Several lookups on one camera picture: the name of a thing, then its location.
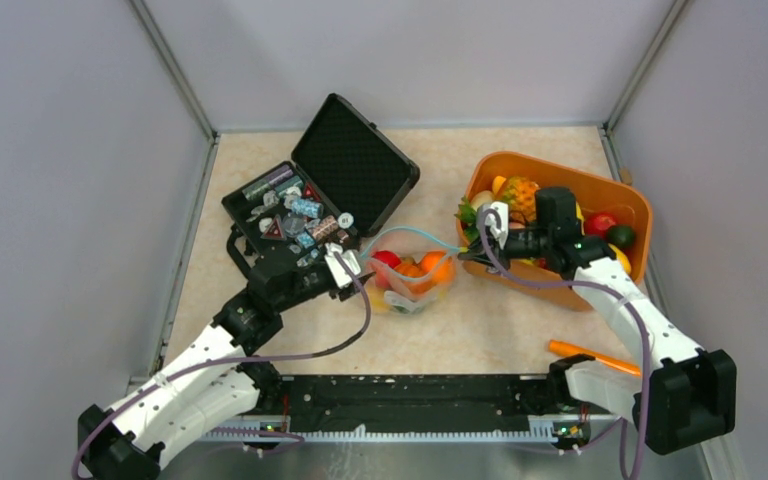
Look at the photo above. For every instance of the small orange pumpkin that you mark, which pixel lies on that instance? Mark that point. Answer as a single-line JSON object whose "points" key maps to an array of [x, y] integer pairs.
{"points": [[411, 276]]}

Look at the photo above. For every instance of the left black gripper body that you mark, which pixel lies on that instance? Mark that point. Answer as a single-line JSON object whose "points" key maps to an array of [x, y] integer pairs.
{"points": [[312, 283]]}

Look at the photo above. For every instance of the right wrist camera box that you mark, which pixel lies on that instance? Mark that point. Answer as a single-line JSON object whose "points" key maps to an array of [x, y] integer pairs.
{"points": [[493, 217]]}

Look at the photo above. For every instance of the red apple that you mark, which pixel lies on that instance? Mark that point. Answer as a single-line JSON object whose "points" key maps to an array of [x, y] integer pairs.
{"points": [[384, 260]]}

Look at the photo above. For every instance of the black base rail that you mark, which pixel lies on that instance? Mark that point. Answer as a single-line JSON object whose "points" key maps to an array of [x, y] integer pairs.
{"points": [[516, 408]]}

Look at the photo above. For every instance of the white blue poker chip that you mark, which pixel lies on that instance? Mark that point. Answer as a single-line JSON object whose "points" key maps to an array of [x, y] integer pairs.
{"points": [[345, 220]]}

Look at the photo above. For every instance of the orange carrot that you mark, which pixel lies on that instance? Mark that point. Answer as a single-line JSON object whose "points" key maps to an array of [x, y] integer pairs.
{"points": [[565, 349]]}

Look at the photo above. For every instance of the orange tangerine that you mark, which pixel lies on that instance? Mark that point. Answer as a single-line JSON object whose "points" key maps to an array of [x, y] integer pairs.
{"points": [[440, 267]]}

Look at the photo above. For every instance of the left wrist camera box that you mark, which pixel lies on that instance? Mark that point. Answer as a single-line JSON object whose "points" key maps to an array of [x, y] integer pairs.
{"points": [[342, 264]]}

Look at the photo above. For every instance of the black poker chip case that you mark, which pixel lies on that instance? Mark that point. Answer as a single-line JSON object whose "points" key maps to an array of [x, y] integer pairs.
{"points": [[342, 163]]}

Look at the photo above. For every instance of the clear zip top bag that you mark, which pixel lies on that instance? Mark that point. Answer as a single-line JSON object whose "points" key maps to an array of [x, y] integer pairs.
{"points": [[410, 244]]}

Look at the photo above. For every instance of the dark green avocado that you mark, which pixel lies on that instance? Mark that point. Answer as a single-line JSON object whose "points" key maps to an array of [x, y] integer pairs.
{"points": [[622, 236]]}

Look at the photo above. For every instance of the white radish with leaves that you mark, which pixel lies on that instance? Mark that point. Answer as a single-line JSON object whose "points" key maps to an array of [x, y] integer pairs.
{"points": [[467, 210]]}

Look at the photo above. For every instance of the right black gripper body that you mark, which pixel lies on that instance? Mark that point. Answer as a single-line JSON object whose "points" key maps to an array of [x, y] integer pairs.
{"points": [[526, 242]]}

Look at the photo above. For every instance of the orange pineapple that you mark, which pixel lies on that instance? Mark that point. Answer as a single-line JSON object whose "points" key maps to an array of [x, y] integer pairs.
{"points": [[518, 193]]}

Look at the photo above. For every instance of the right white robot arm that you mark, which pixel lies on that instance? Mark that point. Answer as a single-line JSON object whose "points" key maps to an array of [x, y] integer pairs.
{"points": [[684, 395]]}

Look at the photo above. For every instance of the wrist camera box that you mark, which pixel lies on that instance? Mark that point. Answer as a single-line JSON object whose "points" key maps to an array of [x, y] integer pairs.
{"points": [[342, 264], [493, 217]]}

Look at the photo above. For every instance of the orange plastic basket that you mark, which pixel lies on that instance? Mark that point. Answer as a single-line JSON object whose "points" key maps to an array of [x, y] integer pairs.
{"points": [[594, 192]]}

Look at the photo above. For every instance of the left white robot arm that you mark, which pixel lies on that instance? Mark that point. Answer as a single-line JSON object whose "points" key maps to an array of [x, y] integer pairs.
{"points": [[138, 436]]}

